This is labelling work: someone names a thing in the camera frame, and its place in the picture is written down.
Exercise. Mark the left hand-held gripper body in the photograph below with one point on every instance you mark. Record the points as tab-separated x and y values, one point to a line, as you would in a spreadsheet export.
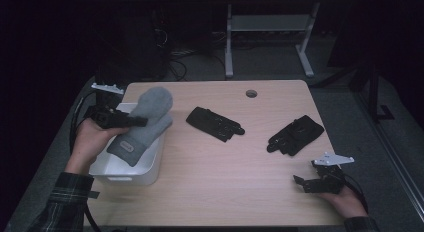
106	117

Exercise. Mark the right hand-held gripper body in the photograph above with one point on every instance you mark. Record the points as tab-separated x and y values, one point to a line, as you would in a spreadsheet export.
331	182

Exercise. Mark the grey knitted mitten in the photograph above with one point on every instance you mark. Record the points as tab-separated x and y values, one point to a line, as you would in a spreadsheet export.
150	125

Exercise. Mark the black fingerless glove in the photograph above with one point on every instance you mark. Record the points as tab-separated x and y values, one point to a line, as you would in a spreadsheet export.
213	123
296	135

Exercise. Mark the white plastic bin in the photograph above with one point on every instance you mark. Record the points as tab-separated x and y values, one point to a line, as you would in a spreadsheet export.
146	168

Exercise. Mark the person's right hand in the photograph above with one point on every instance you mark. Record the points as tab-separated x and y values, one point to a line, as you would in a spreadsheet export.
348	203

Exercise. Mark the person's left hand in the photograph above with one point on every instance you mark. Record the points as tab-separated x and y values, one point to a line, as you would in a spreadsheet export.
86	145

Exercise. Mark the dark metal stand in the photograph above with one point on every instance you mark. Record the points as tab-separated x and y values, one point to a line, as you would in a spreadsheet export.
373	92

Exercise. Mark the aluminium floor rail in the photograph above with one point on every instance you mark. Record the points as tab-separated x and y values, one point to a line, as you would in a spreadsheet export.
393	158

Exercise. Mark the white metal table frame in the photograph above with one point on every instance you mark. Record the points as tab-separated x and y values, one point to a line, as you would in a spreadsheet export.
270	23

